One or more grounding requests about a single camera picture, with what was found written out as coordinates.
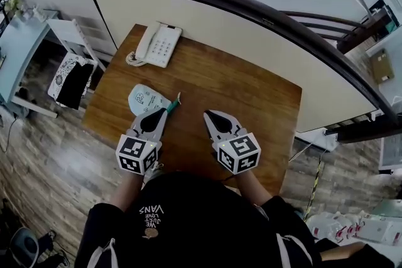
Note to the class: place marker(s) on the black cloth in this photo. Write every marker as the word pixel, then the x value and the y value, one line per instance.
pixel 75 84

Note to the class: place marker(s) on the white plastic bags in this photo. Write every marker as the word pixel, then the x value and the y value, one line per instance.
pixel 361 229

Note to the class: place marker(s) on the person's right forearm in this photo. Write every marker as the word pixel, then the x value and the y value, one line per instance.
pixel 252 188

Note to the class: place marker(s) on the white wooden chair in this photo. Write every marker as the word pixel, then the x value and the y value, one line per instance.
pixel 67 29

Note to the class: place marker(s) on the yellow black striped tape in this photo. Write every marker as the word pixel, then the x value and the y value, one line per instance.
pixel 314 188

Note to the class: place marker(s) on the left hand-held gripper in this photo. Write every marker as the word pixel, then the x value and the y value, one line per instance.
pixel 135 153

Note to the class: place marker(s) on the brown cardboard box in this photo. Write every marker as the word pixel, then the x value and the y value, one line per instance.
pixel 382 66

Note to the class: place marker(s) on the light blue pencil pouch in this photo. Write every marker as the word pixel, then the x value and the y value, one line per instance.
pixel 144 100

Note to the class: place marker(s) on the person's left forearm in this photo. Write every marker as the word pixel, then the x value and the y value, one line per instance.
pixel 127 191

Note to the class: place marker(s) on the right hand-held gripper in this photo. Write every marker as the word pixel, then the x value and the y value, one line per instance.
pixel 238 152

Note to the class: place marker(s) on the light blue desk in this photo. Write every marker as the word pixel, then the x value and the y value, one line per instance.
pixel 19 47

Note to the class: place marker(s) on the patterned white seat cushion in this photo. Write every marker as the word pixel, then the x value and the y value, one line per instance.
pixel 61 72

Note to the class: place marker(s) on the cream partition panel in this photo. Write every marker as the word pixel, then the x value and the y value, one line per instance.
pixel 220 19

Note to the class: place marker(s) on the person's black printed shirt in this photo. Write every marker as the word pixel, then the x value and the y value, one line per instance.
pixel 201 222

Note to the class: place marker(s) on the white dispenser bottle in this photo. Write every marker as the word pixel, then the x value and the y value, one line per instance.
pixel 38 15

